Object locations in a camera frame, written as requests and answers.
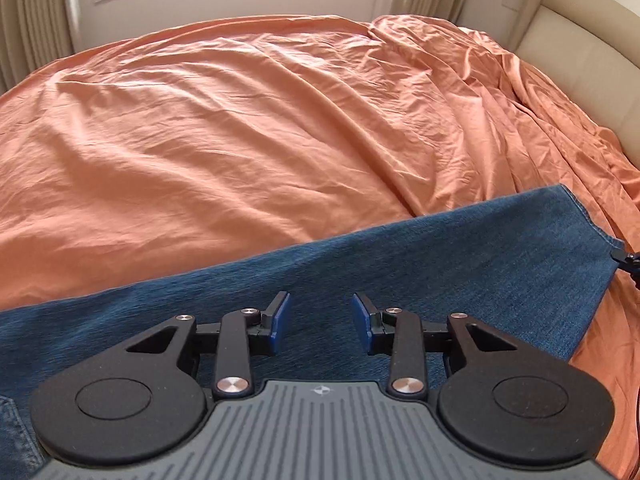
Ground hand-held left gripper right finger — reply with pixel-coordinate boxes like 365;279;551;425
351;291;521;400

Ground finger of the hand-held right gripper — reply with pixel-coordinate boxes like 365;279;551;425
612;248;640;289

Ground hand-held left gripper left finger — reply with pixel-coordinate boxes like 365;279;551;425
125;291;292;400

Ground orange bed sheet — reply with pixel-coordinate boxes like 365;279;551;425
0;14;640;480

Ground beige padded headboard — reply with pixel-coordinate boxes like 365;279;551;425
510;0;640;172

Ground blue denim pants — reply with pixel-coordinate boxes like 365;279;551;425
0;184;626;472

